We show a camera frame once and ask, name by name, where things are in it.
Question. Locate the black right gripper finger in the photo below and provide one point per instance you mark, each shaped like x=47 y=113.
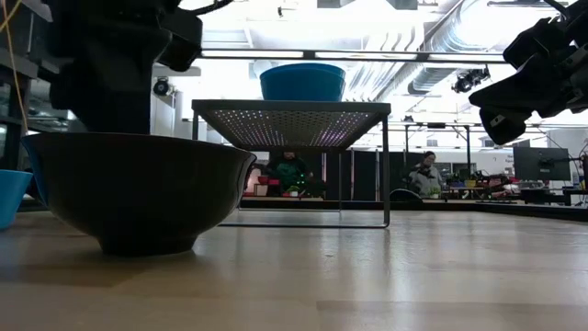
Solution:
x=539 y=43
x=528 y=94

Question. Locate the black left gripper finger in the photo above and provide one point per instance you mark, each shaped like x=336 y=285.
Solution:
x=119 y=101

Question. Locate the black mini bowl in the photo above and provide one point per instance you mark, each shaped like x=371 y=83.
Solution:
x=138 y=193

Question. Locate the long ceiling light fixture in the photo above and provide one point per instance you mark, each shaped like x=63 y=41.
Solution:
x=523 y=3

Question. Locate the black round ceiling spotlight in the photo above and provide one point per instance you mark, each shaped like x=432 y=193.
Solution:
x=161 y=87

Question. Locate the black track light cluster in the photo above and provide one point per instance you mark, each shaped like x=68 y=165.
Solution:
x=469 y=80

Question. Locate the black computer monitor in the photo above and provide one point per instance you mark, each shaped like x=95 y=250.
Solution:
x=542 y=163

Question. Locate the workbench with robot parts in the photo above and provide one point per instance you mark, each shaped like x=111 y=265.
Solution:
x=494 y=181

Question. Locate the person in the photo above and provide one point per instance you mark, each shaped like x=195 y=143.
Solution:
x=288 y=172
x=426 y=177

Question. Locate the small potted plant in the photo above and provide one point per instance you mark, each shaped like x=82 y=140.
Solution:
x=294 y=190
x=434 y=191

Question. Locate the dark ceiling box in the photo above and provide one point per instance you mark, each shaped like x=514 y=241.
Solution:
x=334 y=3
x=402 y=3

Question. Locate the black chair back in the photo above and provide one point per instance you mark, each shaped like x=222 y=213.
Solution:
x=405 y=195

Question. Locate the black perforated metal shelf rack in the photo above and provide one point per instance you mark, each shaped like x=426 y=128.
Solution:
x=294 y=106

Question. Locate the black partition panels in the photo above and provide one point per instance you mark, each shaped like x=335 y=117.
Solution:
x=363 y=177

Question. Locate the black metal workstation frame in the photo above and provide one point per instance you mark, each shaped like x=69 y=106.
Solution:
x=436 y=125

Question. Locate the overhead frame bar with lights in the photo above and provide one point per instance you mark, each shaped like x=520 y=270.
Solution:
x=310 y=55

